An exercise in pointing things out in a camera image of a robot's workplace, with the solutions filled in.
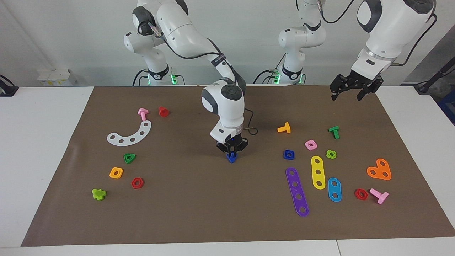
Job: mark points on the green triangle nut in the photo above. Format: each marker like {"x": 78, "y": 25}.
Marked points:
{"x": 126, "y": 160}

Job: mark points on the blue plastic bolt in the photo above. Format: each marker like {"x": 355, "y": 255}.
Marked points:
{"x": 231, "y": 159}

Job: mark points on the pink square nut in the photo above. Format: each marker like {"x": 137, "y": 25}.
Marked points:
{"x": 307, "y": 144}

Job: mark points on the pink plastic bolt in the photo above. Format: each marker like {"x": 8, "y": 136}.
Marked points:
{"x": 143, "y": 114}
{"x": 380, "y": 196}

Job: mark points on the red plastic bolt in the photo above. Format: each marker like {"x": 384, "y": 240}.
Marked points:
{"x": 163, "y": 112}

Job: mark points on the lime green flower nut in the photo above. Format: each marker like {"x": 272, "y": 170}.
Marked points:
{"x": 328, "y": 154}

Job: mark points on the blue crate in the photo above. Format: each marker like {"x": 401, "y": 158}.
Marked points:
{"x": 449, "y": 106}

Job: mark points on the white curved five-hole plate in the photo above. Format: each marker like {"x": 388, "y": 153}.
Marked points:
{"x": 127, "y": 141}

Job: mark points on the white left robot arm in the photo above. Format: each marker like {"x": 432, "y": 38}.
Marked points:
{"x": 391, "y": 32}

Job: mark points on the orange square nut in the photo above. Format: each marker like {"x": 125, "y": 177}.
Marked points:
{"x": 112, "y": 173}

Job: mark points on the purple four-hole plate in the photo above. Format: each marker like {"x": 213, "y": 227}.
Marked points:
{"x": 297, "y": 190}

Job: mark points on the blue square nut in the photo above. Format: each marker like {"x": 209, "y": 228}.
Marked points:
{"x": 285, "y": 155}

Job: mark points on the black stand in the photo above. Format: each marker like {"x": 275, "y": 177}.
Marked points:
{"x": 432, "y": 80}

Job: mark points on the orange plastic bolt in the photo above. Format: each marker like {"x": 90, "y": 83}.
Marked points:
{"x": 284, "y": 128}

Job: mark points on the white cardboard box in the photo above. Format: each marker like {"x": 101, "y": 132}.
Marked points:
{"x": 53, "y": 78}

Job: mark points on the lime green plastic bolt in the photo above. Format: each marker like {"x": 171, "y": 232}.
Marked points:
{"x": 98, "y": 195}

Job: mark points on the blue two-hole plate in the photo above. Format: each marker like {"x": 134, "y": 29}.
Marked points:
{"x": 334, "y": 190}

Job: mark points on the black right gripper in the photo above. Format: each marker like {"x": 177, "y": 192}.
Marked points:
{"x": 233, "y": 145}

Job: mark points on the brown table mat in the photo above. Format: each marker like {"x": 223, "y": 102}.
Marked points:
{"x": 213, "y": 199}

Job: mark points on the black table clamp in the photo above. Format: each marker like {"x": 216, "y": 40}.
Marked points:
{"x": 7, "y": 90}

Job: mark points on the yellow three-hole plate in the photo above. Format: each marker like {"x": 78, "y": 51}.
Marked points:
{"x": 317, "y": 166}

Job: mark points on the orange heart-shaped plate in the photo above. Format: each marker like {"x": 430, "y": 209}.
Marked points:
{"x": 379, "y": 170}

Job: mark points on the red hex nut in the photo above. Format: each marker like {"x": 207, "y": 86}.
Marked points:
{"x": 357, "y": 194}
{"x": 133, "y": 183}

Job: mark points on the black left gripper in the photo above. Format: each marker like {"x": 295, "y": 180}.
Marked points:
{"x": 355, "y": 83}

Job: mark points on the dark green plastic bolt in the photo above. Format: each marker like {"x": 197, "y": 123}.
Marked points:
{"x": 335, "y": 132}

